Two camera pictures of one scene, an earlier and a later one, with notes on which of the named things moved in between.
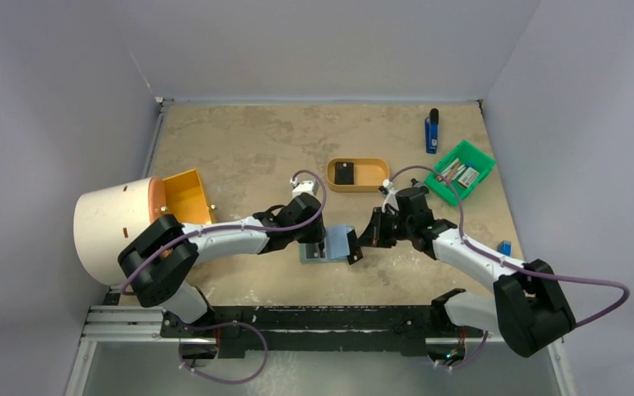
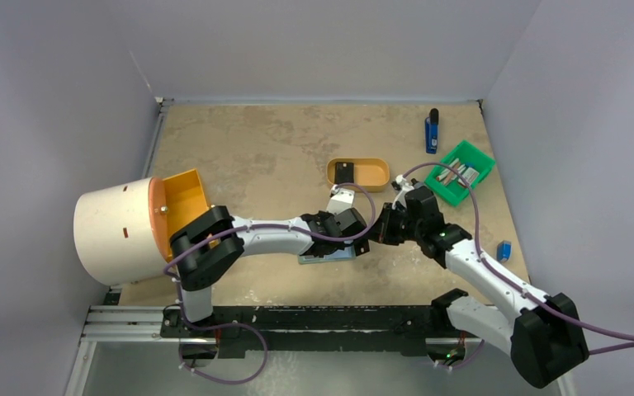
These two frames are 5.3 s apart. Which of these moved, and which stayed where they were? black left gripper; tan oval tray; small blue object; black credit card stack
Moved: black left gripper
Stayed: black credit card stack; small blue object; tan oval tray
